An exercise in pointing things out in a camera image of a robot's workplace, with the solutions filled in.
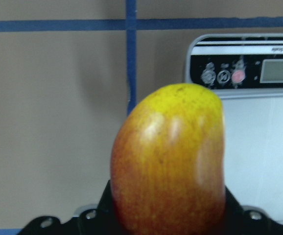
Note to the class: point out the yellow red mango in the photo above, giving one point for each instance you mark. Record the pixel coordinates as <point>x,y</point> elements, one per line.
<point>167,164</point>

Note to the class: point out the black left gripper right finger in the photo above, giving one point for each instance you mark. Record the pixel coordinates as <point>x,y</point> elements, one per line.
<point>247,220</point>

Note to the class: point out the blue tape strip bottom left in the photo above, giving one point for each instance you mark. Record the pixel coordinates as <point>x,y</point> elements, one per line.
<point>9,231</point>

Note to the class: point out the white digital kitchen scale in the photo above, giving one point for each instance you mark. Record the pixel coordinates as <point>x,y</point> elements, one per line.
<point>254,126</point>

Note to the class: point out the horizontal blue tape strip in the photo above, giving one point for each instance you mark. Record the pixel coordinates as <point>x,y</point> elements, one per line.
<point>138,24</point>

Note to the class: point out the long blue tape strip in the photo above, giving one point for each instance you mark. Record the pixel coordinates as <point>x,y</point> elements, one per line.
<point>131,53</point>

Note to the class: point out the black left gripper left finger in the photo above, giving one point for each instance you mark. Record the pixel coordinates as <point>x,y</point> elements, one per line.
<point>92,221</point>

